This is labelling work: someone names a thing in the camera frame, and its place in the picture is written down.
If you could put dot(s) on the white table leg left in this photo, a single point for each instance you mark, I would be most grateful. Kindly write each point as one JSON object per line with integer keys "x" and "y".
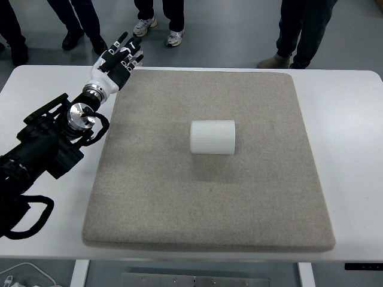
{"x": 79, "y": 274}

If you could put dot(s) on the white ribbed cup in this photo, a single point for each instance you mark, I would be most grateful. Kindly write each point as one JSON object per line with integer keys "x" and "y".
{"x": 215, "y": 137}

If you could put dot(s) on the person at left edge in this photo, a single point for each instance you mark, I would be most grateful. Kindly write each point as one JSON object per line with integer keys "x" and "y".
{"x": 11, "y": 32}

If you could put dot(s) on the beige felt mat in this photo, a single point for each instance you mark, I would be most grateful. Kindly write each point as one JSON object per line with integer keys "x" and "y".
{"x": 152, "y": 193}

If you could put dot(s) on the person in tan boots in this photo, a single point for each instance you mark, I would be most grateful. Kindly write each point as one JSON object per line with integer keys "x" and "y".
{"x": 301, "y": 29}

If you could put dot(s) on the black table control panel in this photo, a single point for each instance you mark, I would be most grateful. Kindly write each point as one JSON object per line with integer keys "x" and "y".
{"x": 363, "y": 266}

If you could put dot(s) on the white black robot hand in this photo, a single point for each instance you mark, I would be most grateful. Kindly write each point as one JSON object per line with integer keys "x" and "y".
{"x": 114, "y": 67}

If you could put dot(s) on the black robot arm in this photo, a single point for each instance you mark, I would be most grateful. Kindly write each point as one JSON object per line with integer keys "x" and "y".
{"x": 50, "y": 142}

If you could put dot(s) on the white table leg right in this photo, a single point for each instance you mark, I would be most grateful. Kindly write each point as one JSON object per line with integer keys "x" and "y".
{"x": 306, "y": 274}

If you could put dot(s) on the white table leg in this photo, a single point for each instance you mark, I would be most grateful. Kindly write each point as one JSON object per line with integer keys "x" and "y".
{"x": 79, "y": 274}
{"x": 306, "y": 274}

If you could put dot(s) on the person in black shoes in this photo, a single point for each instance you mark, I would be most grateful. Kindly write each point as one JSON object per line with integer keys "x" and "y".
{"x": 79, "y": 18}

